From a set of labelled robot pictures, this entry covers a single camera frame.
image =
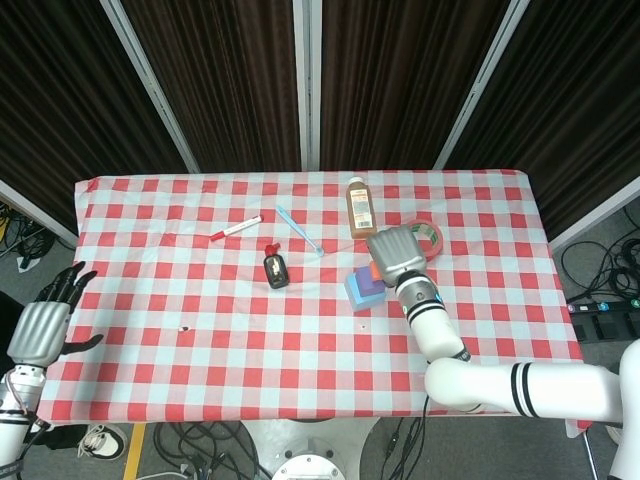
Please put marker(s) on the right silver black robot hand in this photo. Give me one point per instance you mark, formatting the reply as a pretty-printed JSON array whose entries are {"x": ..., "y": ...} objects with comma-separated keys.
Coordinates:
[{"x": 400, "y": 252}]

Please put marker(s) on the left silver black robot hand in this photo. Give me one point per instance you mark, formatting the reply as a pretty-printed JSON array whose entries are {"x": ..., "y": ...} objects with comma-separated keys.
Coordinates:
[{"x": 40, "y": 330}]

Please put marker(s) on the small orange foam cube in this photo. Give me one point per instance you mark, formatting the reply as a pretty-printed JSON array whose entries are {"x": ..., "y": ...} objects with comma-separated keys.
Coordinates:
[{"x": 374, "y": 272}]

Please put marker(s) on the purple foam cube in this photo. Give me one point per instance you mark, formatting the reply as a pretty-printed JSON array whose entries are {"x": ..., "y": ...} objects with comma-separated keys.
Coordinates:
[{"x": 367, "y": 285}]

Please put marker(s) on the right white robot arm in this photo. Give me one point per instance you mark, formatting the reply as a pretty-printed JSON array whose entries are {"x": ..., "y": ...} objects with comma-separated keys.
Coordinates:
[{"x": 437, "y": 335}]

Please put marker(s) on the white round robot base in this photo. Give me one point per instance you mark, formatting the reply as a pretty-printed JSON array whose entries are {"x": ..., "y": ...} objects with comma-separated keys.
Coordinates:
[{"x": 310, "y": 450}]

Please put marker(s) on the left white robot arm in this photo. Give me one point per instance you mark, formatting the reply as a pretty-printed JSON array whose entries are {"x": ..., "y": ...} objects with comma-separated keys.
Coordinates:
[{"x": 12, "y": 425}]

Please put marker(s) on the person black clothing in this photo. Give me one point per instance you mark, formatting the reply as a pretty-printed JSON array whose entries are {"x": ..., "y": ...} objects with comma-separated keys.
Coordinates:
[{"x": 7, "y": 320}]

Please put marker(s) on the red tape roll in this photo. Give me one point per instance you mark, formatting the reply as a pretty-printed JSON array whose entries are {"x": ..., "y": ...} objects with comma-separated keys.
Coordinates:
[{"x": 436, "y": 240}]

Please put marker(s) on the brown liquid plastic bottle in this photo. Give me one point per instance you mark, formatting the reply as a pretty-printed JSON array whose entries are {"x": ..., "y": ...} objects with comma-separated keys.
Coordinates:
[{"x": 362, "y": 210}]

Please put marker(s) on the large blue foam cube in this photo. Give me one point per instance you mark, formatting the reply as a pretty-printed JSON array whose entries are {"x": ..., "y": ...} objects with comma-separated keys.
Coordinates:
[{"x": 357, "y": 297}]

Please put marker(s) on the light blue toothbrush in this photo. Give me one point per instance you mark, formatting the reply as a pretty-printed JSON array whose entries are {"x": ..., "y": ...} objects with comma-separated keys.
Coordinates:
[{"x": 299, "y": 230}]

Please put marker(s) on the small black bottle red cap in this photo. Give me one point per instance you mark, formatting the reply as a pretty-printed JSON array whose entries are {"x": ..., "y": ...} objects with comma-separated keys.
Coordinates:
[{"x": 276, "y": 270}]

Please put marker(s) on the white black sneaker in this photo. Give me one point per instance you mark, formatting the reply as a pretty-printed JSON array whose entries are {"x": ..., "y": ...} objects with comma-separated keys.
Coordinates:
[{"x": 105, "y": 442}]

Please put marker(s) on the yellow floor tape strip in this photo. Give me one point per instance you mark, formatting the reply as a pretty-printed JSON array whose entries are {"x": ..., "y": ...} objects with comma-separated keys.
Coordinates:
[{"x": 134, "y": 450}]

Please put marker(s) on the red white marker pen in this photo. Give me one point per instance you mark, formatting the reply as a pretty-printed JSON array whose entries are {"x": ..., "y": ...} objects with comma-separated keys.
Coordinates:
[{"x": 237, "y": 227}]

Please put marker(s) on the dark corrugated partition panel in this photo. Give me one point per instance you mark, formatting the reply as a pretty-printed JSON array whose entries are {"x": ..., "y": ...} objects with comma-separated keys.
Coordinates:
[
  {"x": 225, "y": 85},
  {"x": 575, "y": 100},
  {"x": 60, "y": 100},
  {"x": 395, "y": 85}
]

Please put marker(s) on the red white checkered tablecloth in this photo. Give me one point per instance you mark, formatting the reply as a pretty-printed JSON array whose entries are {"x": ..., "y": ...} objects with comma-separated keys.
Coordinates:
[{"x": 250, "y": 340}]

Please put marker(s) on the black power strip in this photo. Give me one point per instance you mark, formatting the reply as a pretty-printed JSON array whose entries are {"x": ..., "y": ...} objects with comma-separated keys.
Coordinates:
[{"x": 600, "y": 306}]

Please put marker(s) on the black floor pedal unit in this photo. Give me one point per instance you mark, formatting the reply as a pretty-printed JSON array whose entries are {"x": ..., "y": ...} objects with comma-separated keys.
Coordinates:
[{"x": 605, "y": 330}]

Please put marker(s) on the white partition frame post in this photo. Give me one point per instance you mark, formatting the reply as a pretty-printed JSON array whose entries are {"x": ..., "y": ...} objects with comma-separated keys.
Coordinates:
[
  {"x": 595, "y": 215},
  {"x": 480, "y": 85},
  {"x": 306, "y": 85},
  {"x": 35, "y": 212},
  {"x": 150, "y": 85}
]

